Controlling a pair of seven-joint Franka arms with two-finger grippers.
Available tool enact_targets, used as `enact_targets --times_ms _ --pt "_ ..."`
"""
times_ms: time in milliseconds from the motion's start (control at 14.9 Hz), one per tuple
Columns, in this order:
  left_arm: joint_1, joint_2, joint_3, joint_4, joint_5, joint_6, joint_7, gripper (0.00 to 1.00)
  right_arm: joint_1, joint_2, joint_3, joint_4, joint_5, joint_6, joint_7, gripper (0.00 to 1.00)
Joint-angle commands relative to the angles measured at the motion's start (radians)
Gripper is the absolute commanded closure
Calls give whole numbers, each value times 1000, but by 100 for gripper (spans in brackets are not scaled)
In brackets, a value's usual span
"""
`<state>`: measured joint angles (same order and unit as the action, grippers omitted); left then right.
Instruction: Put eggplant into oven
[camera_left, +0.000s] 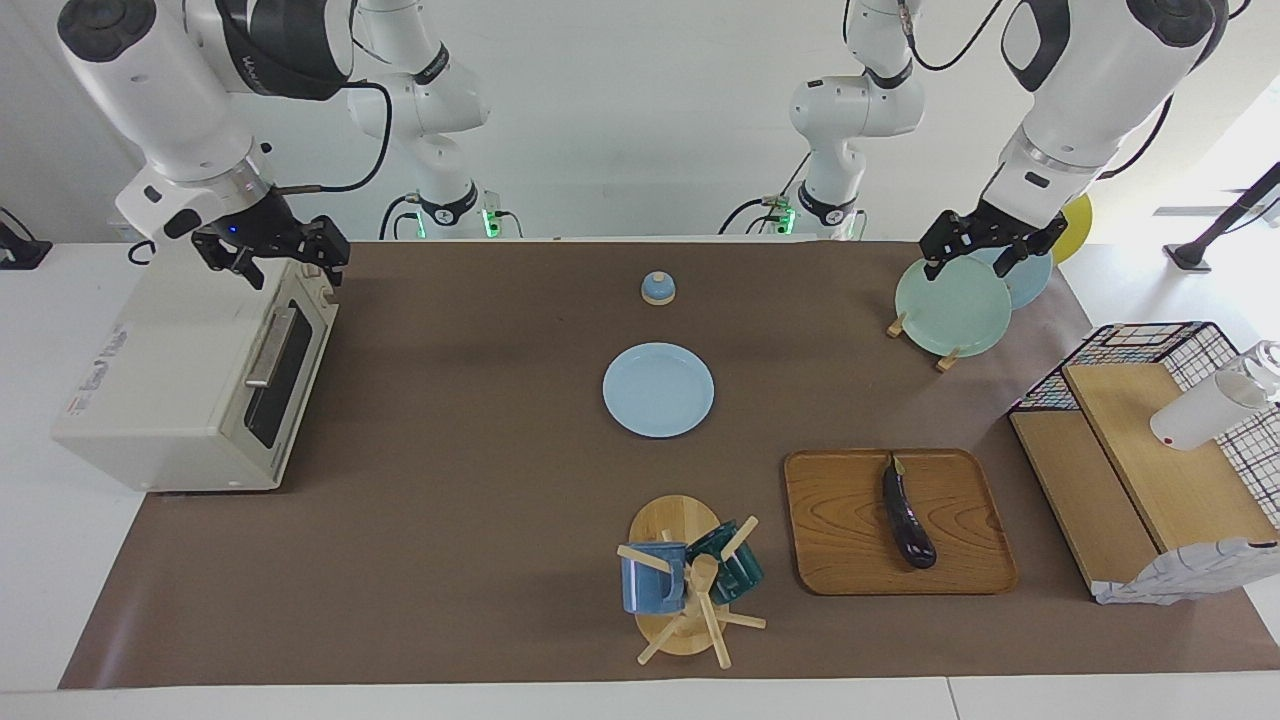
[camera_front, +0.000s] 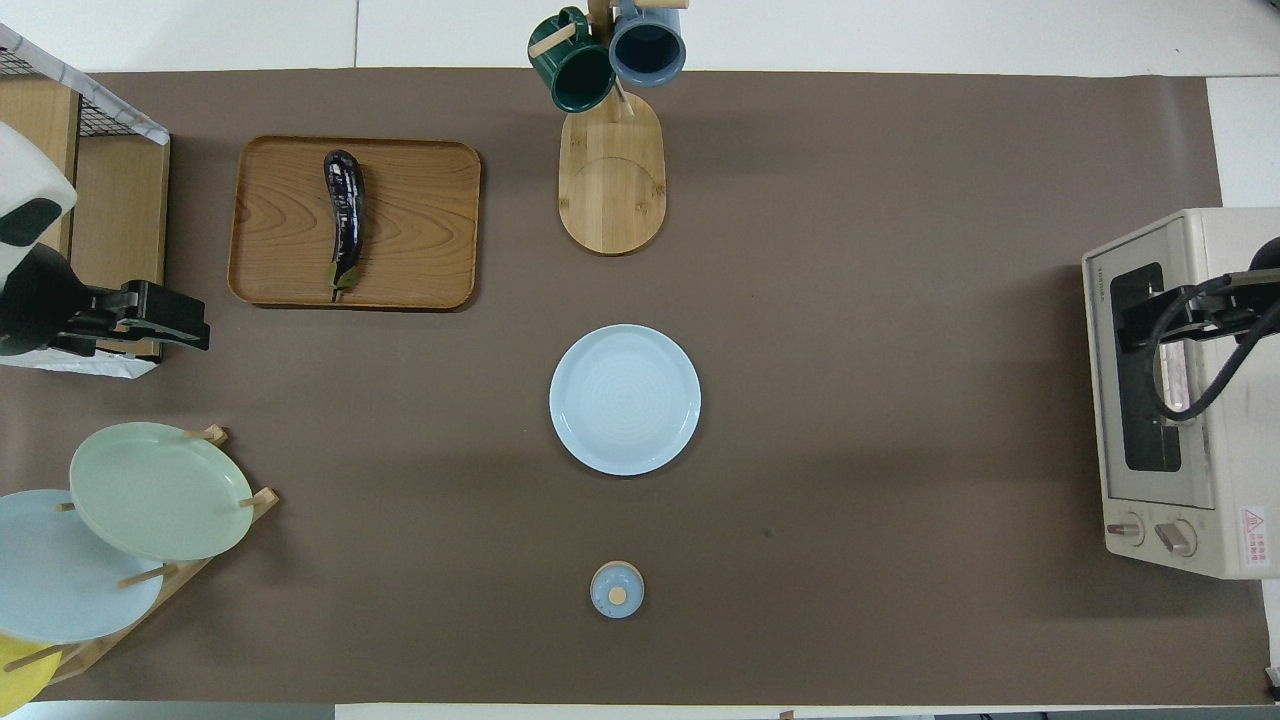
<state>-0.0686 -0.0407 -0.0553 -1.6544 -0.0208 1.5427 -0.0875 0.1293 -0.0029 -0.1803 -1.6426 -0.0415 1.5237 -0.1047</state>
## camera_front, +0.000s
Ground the pale blue ribbed plate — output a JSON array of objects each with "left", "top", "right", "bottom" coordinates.
[{"left": 549, "top": 324, "right": 702, "bottom": 477}]

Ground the rectangular wooden tray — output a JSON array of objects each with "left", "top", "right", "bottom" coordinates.
[{"left": 228, "top": 135, "right": 482, "bottom": 311}]

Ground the small blue knobbed lid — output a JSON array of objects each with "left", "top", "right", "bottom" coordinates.
[{"left": 590, "top": 561, "right": 645, "bottom": 619}]

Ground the dark purple eggplant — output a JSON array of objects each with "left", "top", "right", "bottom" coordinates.
[{"left": 323, "top": 150, "right": 366, "bottom": 302}]

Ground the blue mug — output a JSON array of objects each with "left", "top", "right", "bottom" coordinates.
[{"left": 608, "top": 0, "right": 688, "bottom": 89}]

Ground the wooden step shelf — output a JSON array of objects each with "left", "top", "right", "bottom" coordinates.
[{"left": 0, "top": 75, "right": 171, "bottom": 361}]

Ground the brown table mat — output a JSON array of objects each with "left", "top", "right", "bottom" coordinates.
[{"left": 0, "top": 68, "right": 1273, "bottom": 707}]

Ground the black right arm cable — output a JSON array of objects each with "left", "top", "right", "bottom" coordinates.
[{"left": 1143, "top": 278, "right": 1280, "bottom": 422}]

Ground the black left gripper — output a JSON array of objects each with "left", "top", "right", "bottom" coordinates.
[{"left": 48, "top": 280, "right": 212, "bottom": 357}]

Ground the pale green plate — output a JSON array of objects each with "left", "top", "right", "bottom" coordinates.
[{"left": 69, "top": 422, "right": 254, "bottom": 562}]

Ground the beige toaster oven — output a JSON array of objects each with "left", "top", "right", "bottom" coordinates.
[{"left": 1082, "top": 208, "right": 1280, "bottom": 581}]

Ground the wooden plate rack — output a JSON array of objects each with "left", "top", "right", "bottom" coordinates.
[{"left": 15, "top": 425, "right": 281, "bottom": 686}]

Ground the dark green mug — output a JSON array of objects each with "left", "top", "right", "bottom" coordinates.
[{"left": 528, "top": 8, "right": 617, "bottom": 113}]

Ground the yellow plate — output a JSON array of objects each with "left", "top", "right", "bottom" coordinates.
[{"left": 0, "top": 635, "right": 56, "bottom": 709}]

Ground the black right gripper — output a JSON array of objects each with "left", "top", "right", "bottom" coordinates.
[{"left": 1117, "top": 270, "right": 1280, "bottom": 354}]

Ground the black wire basket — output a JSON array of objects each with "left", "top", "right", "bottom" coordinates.
[{"left": 0, "top": 25, "right": 171, "bottom": 379}]

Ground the wooden mug tree stand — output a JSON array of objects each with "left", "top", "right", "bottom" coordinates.
[{"left": 528, "top": 0, "right": 691, "bottom": 256}]

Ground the pale blue smooth plate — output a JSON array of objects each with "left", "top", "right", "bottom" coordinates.
[{"left": 0, "top": 489, "right": 166, "bottom": 644}]

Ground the white patterned cloth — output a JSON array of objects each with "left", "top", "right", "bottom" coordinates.
[{"left": 0, "top": 25, "right": 171, "bottom": 147}]

